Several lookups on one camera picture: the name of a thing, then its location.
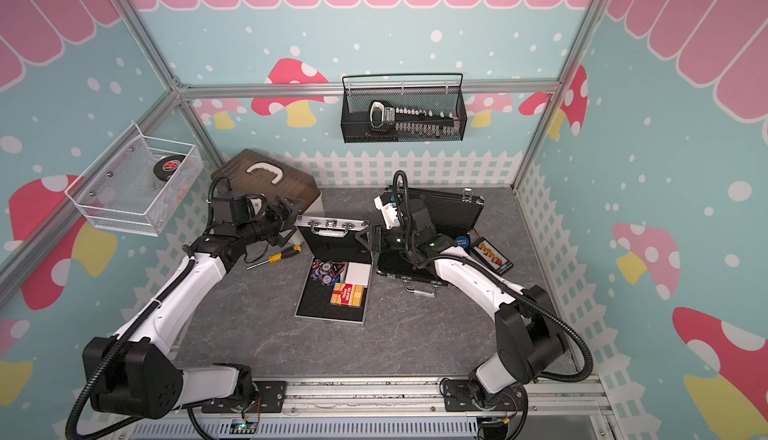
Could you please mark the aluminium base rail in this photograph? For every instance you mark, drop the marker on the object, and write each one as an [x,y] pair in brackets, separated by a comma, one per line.
[417,407]

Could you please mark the socket bit set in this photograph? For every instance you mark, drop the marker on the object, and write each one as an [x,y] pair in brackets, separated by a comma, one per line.
[400,123]

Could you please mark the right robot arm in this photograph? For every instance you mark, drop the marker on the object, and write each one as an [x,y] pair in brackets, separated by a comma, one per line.
[532,342]

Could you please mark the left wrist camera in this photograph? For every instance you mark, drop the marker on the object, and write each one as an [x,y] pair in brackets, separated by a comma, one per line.
[261,206]

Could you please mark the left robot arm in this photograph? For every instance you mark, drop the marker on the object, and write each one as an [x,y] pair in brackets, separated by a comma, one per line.
[130,373]

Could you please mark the brown lid white toolbox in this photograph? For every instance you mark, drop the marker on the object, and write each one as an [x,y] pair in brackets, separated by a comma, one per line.
[250,172]

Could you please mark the purple poker chips pile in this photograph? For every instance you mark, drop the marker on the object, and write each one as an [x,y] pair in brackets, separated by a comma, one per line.
[328,273]

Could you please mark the black tape roll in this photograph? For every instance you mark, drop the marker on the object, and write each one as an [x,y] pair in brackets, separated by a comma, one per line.
[167,166]

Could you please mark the white card deck box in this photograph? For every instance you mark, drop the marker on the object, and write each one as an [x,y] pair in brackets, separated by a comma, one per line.
[358,274]

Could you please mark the red orange card box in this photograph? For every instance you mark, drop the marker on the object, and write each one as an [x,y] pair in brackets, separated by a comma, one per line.
[347,295]

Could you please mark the black wire wall basket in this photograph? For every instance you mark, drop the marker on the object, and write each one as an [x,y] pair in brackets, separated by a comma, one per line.
[422,91]

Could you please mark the white wire wall basket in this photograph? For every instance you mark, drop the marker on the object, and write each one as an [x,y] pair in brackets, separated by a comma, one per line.
[119,192]

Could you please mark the silver poker set case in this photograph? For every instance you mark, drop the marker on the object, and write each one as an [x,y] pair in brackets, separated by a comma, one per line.
[330,239]

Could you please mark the blue round dealer chip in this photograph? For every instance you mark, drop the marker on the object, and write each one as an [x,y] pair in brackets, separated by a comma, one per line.
[463,242]

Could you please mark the black charging connector board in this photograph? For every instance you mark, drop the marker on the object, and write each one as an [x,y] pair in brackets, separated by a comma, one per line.
[490,256]

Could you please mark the black poker set case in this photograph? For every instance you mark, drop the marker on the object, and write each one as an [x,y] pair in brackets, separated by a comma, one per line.
[449,214]

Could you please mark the yellow handled screwdriver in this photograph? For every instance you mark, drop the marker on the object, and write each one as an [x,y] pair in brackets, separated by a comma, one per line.
[286,253]

